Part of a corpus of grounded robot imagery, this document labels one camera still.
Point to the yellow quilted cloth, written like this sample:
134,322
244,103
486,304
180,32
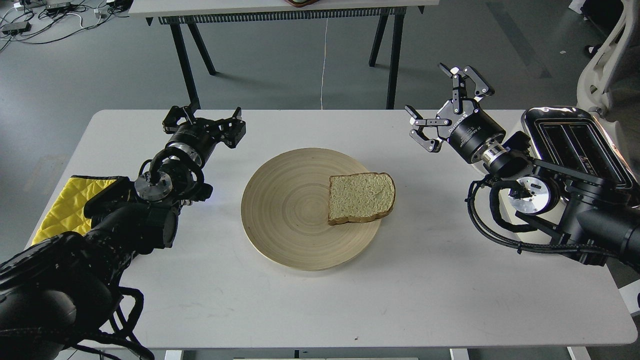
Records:
67,212

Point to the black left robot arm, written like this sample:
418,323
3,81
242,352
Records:
66,289

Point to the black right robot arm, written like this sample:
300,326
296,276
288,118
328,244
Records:
495,161

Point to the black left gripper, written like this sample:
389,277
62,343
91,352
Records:
198,137

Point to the cream chrome toaster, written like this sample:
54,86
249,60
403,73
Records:
567,181

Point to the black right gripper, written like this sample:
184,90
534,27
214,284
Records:
465,126

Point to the round wooden plate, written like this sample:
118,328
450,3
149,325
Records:
285,211

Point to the slice of bread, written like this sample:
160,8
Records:
360,197

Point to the white background table black legs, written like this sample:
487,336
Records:
191,13

